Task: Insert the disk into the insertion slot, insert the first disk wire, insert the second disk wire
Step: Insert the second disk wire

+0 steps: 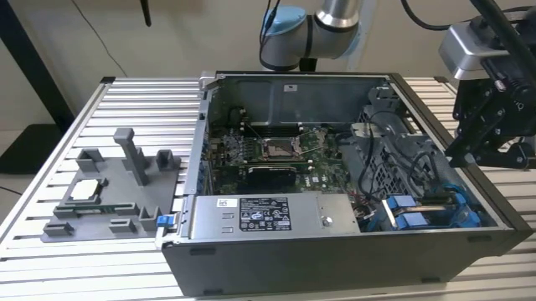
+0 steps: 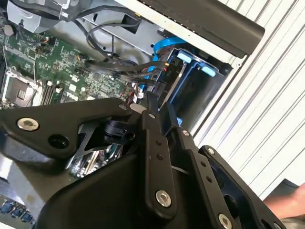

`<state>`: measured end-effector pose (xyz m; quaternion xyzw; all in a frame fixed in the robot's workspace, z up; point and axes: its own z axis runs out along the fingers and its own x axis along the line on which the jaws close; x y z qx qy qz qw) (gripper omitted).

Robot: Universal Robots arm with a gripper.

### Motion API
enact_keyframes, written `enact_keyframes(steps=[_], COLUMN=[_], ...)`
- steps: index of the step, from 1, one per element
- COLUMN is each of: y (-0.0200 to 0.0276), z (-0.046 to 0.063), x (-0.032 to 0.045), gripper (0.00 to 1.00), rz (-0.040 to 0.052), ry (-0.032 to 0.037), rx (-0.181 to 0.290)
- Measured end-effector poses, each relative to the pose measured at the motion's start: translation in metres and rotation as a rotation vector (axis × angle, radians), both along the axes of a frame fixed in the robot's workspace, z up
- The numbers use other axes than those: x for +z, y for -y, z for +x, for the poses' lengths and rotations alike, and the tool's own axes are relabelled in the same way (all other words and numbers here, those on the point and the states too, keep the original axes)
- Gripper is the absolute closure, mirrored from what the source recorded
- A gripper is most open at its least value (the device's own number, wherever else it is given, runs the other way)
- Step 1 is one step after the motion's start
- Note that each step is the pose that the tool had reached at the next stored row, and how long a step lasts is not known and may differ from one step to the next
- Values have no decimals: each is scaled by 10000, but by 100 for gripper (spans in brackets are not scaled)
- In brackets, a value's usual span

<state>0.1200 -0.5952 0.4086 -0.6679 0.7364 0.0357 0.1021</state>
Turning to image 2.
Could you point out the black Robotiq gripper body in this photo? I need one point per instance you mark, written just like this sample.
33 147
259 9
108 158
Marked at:
100 202

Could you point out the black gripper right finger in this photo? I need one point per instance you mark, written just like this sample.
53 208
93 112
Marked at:
202 167

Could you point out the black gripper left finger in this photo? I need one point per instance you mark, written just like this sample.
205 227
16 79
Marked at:
59 114

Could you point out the hard disk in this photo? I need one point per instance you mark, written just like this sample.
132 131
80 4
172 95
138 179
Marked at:
184 56

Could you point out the person bare hand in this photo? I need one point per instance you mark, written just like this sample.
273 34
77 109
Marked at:
288 202

